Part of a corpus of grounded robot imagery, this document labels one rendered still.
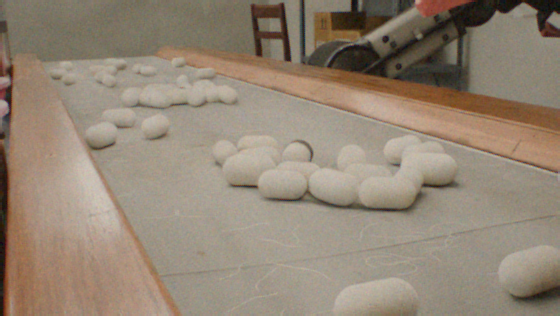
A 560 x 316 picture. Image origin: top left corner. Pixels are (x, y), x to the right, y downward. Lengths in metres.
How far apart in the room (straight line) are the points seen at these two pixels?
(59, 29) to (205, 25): 1.19
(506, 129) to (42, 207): 0.36
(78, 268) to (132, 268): 0.02
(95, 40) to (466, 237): 5.10
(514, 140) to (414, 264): 0.24
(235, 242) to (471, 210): 0.14
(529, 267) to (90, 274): 0.17
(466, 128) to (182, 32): 5.01
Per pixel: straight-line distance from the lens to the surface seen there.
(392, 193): 0.37
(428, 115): 0.62
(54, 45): 5.34
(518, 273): 0.27
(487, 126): 0.56
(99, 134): 0.58
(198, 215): 0.38
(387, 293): 0.23
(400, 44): 1.25
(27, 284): 0.24
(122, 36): 5.40
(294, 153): 0.46
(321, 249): 0.32
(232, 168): 0.42
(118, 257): 0.26
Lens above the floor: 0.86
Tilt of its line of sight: 15 degrees down
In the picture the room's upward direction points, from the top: 1 degrees counter-clockwise
